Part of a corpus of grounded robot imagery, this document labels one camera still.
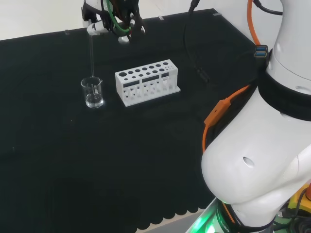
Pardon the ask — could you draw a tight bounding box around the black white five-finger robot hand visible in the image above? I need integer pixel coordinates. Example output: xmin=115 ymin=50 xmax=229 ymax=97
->
xmin=81 ymin=0 xmax=147 ymax=45

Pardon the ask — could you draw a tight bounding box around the clear glass rod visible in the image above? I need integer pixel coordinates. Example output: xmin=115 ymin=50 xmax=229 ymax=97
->
xmin=89 ymin=34 xmax=96 ymax=79

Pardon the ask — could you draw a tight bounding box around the small clear glass beaker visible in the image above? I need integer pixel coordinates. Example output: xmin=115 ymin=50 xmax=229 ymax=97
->
xmin=80 ymin=76 xmax=105 ymax=109

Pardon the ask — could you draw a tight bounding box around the white test tube rack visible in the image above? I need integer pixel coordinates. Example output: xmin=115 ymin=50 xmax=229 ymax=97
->
xmin=115 ymin=59 xmax=182 ymax=108

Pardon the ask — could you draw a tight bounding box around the black bench cloth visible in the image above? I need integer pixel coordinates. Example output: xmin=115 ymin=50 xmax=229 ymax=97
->
xmin=0 ymin=8 xmax=268 ymax=233

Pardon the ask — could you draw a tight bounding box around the yellow stop button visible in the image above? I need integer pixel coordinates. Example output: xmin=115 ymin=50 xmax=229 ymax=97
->
xmin=287 ymin=183 xmax=311 ymax=216

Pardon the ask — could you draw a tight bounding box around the green cable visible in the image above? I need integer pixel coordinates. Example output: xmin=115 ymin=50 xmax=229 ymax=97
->
xmin=102 ymin=0 xmax=134 ymax=34

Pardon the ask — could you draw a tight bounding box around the long black cable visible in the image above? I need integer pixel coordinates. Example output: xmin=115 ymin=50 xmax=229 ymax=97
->
xmin=183 ymin=0 xmax=258 ymax=89

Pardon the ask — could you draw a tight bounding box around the orange cable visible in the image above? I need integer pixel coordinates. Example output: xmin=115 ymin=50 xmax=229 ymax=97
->
xmin=202 ymin=0 xmax=262 ymax=225

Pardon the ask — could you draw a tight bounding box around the short black cable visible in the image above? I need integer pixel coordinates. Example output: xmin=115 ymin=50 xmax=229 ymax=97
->
xmin=254 ymin=0 xmax=284 ymax=15

